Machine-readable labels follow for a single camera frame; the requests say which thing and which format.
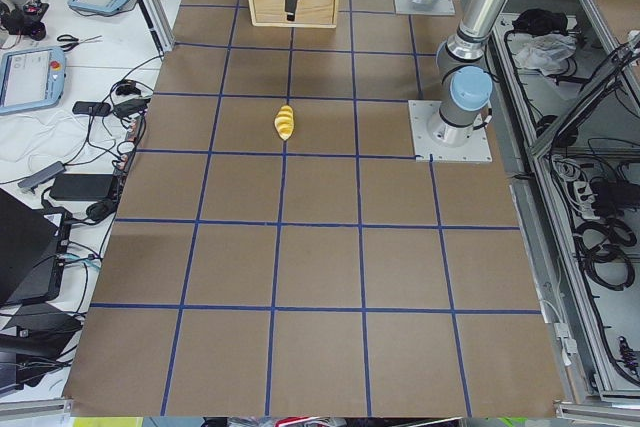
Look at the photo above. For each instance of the yellow toy croissant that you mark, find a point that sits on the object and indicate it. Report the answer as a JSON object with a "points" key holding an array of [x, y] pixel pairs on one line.
{"points": [[284, 122]]}

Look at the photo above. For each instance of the black scissors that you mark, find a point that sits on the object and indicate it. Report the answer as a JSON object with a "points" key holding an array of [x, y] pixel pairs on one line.
{"points": [[68, 42]]}

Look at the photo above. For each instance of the black bundled cloth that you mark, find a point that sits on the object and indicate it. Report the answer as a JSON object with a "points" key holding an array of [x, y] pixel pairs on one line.
{"points": [[540, 22]]}

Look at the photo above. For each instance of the white crumpled cloth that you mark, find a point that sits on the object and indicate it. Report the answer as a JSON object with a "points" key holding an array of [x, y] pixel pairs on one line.
{"points": [[548, 54]]}

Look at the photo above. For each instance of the lower blue teach pendant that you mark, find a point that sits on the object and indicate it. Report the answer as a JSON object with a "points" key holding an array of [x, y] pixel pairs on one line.
{"points": [[32, 79]]}

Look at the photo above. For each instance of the black power brick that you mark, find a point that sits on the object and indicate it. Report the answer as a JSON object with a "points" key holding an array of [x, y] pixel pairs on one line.
{"points": [[82, 187]]}

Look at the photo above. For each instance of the grey usb hub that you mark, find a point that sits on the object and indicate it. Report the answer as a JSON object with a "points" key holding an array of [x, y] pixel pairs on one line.
{"points": [[42, 176]]}

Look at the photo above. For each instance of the black laptop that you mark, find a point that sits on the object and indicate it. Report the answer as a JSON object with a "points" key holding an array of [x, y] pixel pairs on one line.
{"points": [[32, 244]]}

